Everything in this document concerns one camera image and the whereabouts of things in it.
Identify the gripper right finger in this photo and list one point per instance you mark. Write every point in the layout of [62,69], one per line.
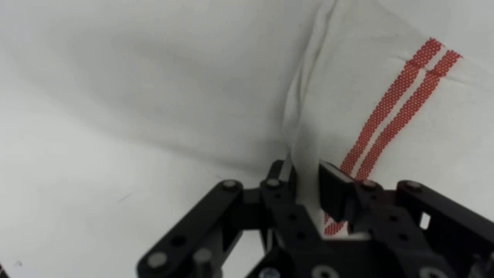
[401,220]

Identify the white towel with red stripes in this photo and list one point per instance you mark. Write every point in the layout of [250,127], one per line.
[347,100]

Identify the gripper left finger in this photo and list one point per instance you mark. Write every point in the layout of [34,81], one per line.
[216,216]

